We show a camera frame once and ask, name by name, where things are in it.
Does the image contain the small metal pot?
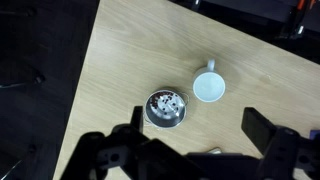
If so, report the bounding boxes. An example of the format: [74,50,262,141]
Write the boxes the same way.
[143,88,190,129]

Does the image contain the white ceramic mug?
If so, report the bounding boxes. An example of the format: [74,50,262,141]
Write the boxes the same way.
[192,59,226,103]

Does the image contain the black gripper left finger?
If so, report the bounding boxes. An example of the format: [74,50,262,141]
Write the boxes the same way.
[60,106,187,180]

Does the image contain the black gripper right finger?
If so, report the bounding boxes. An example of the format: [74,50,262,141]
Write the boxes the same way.
[241,107,320,180]

